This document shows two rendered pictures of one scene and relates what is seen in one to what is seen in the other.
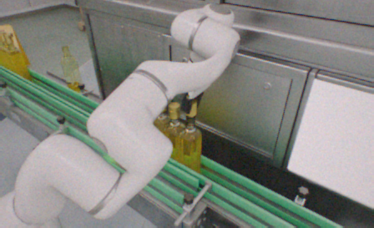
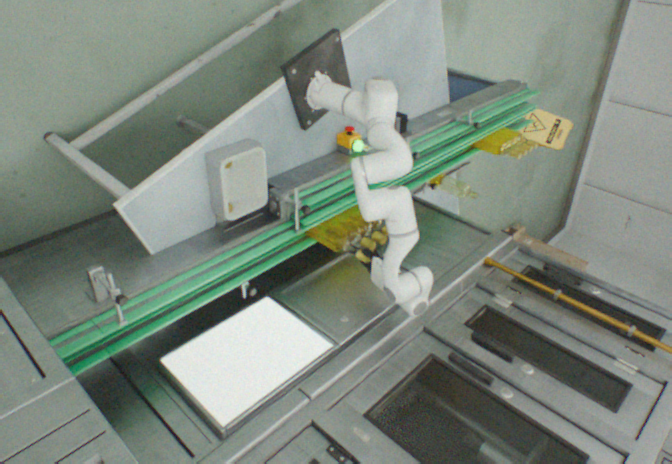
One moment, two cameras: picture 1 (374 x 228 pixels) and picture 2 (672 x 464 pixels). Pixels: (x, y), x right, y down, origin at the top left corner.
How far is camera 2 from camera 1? 1.00 m
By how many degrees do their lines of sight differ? 11
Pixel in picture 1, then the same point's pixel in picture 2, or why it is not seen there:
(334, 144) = (274, 332)
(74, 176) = (385, 165)
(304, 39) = (364, 354)
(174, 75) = (401, 246)
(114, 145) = (389, 194)
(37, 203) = (384, 139)
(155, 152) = (372, 210)
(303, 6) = (386, 369)
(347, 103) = (303, 353)
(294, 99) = (324, 327)
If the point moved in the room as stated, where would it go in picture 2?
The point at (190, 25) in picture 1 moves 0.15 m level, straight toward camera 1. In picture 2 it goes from (421, 278) to (407, 257)
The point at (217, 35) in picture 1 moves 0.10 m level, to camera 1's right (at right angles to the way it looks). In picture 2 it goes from (406, 288) to (386, 317)
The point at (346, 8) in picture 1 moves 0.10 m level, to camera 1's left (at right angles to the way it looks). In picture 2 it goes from (368, 388) to (387, 358)
